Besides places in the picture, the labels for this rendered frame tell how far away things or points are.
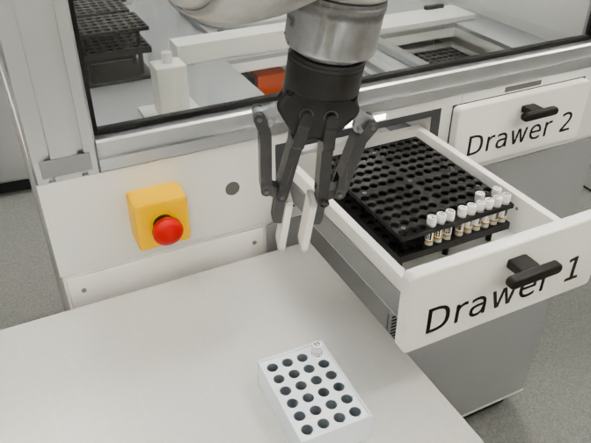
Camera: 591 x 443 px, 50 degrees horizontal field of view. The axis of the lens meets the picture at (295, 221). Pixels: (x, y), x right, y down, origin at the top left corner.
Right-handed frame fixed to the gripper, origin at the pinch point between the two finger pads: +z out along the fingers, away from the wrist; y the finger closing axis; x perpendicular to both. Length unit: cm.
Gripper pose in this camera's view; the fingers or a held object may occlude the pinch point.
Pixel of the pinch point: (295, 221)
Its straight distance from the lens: 72.5
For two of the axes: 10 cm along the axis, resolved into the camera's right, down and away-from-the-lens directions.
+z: -1.5, 8.0, 5.7
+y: -9.8, -0.4, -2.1
